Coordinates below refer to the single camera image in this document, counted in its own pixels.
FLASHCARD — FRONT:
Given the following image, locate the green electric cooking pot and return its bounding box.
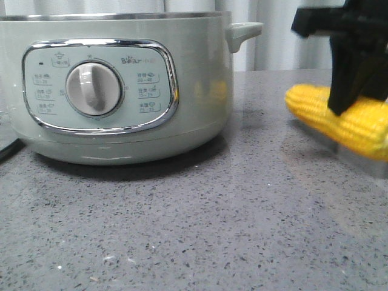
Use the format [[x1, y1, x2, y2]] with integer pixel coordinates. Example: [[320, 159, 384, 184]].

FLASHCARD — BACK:
[[1, 12, 263, 166]]

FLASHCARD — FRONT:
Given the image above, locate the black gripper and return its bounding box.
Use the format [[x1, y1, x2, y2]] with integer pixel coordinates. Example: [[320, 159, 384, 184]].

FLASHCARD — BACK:
[[291, 0, 387, 116]]

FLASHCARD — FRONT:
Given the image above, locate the glass pot lid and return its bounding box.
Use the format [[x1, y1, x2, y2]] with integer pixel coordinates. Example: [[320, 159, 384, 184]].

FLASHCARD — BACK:
[[0, 111, 25, 163]]

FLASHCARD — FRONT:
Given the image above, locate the yellow corn cob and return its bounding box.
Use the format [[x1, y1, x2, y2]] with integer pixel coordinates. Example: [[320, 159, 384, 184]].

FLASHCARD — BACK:
[[285, 84, 387, 161]]

